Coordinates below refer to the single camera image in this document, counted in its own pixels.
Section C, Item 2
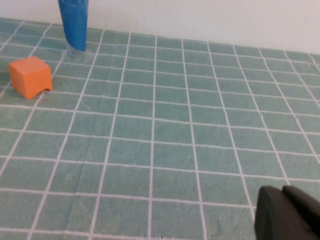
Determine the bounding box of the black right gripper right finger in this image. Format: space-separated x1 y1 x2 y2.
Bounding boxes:
282 184 320 240

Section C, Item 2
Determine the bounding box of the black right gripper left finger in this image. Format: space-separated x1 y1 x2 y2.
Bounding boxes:
254 185 316 240

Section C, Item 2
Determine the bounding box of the green checked tablecloth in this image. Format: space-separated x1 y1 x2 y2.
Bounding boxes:
0 17 320 240

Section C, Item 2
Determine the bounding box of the tall blue wrapped conical glass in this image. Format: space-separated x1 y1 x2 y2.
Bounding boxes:
57 0 91 60

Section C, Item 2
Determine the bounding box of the orange foam cube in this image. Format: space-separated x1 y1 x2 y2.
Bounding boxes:
8 56 54 100

